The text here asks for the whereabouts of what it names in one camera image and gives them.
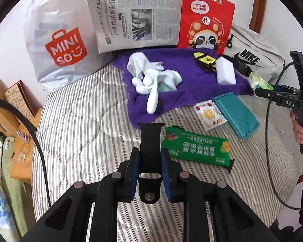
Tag red paper bag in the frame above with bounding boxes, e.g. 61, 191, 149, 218
173, 0, 236, 54

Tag clear glass trinkets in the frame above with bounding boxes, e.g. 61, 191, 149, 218
9, 128, 32, 164

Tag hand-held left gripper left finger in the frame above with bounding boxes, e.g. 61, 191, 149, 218
20, 147, 140, 242

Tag person's right hand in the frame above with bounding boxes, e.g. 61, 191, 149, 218
290, 110, 303, 145

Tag folded newspaper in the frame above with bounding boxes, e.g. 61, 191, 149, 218
87, 0, 183, 54

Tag white glove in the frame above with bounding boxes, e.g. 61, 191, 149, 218
131, 68, 183, 114
126, 52, 165, 80

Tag teal scrubbing cloth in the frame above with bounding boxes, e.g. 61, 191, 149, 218
212, 92, 260, 139

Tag green blanket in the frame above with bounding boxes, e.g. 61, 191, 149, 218
0, 136, 36, 237

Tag purple towel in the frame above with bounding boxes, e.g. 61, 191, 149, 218
112, 47, 255, 129

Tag wooden bedside table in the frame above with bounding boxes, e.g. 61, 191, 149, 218
0, 78, 44, 184

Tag patterned book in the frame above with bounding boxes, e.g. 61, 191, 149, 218
4, 80, 37, 124

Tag black cable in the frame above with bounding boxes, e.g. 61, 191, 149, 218
266, 60, 303, 210
0, 96, 52, 208

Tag fruit print wipe packet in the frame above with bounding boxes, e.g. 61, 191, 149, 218
194, 100, 228, 131

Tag yellow pouch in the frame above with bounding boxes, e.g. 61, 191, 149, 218
193, 52, 218, 72

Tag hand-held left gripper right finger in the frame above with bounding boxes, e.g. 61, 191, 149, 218
160, 148, 281, 242

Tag white waist bag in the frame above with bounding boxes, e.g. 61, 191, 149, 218
223, 23, 286, 86

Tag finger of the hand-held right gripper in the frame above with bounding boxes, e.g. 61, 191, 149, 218
255, 87, 277, 99

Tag white sponge block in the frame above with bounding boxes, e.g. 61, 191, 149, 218
216, 56, 236, 85

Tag striped bed quilt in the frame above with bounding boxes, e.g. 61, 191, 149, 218
32, 63, 303, 242

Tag wooden door frame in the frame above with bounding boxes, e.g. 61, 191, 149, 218
249, 0, 267, 34

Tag black watch strap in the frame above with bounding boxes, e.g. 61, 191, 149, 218
137, 123, 165, 204

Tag white plastic shopping bag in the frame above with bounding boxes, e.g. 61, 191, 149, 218
24, 0, 114, 92

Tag pale green packet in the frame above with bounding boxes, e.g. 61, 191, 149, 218
158, 81, 178, 92

